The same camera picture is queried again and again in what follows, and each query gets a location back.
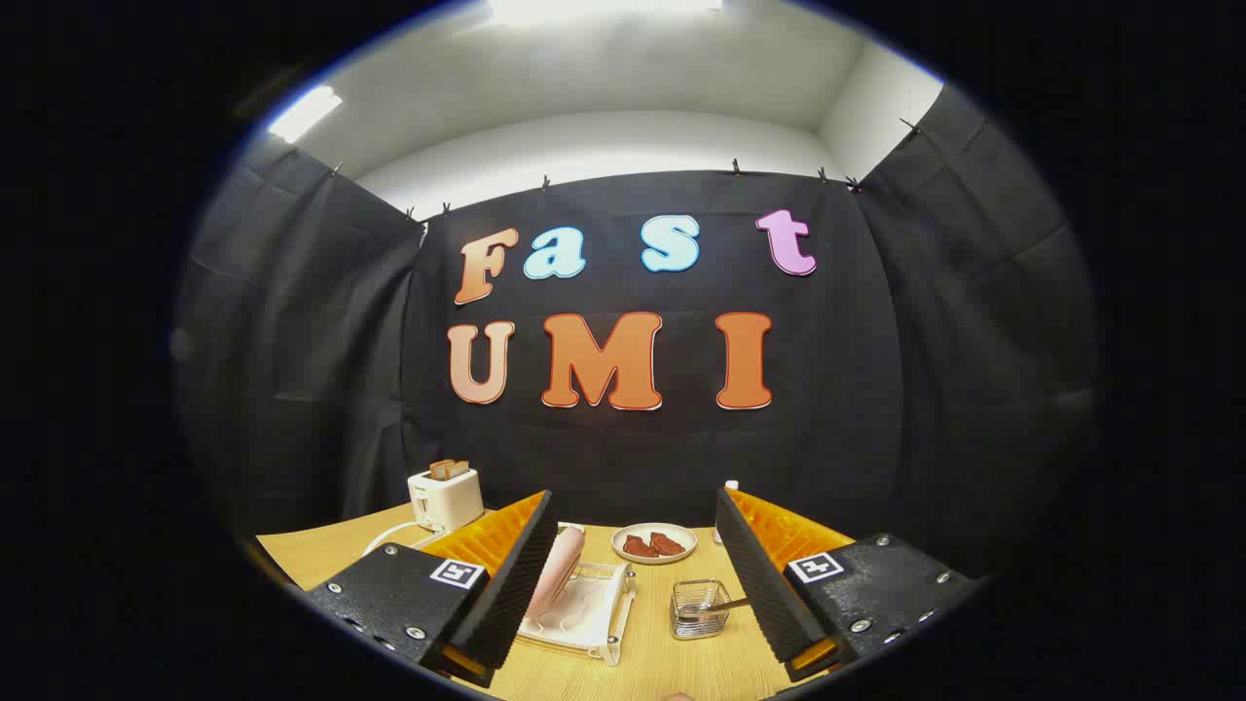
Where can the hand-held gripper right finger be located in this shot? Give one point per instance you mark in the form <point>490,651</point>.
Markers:
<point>754,574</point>

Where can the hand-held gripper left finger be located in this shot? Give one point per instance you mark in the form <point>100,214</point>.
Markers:
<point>521,570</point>

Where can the pink plate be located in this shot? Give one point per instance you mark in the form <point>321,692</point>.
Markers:
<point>557,574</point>

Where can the white oval plate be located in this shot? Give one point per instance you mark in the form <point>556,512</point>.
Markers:
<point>654,561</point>

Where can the brown meat piece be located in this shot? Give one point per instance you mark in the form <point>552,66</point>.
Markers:
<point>640,547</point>
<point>668,543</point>

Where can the clear bottle with red label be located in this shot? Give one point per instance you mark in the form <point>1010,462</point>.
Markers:
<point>731,485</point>

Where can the white toaster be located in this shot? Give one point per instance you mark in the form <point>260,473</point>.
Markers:
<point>446,498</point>

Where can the black backdrop cloth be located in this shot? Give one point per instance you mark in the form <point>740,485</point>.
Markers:
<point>837,389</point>

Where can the ceiling light panel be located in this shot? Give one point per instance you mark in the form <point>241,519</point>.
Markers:
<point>604,10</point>
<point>304,113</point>

